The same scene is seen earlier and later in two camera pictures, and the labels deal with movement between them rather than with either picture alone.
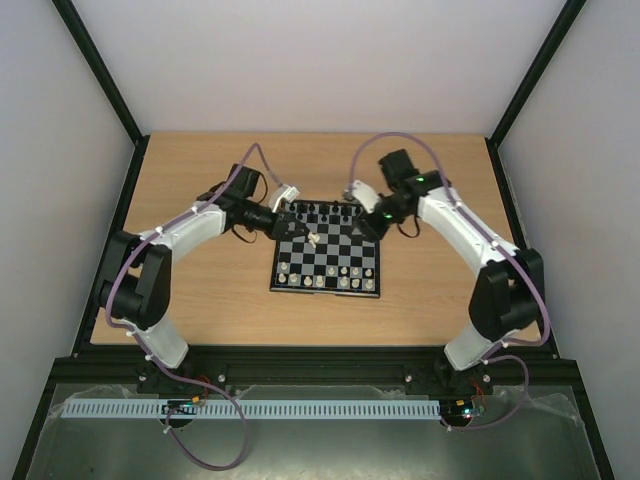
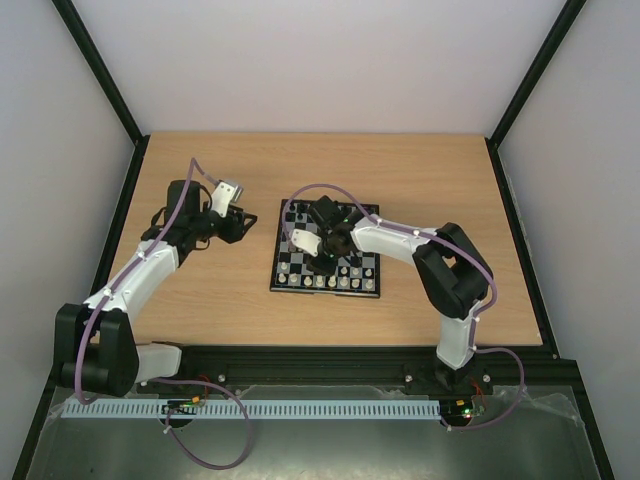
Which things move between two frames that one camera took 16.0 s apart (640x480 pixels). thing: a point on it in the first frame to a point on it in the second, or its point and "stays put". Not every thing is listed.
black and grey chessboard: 333,257 stays put
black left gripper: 280,230 to 235,231
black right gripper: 373,223 to 323,261
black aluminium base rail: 425,369 stays put
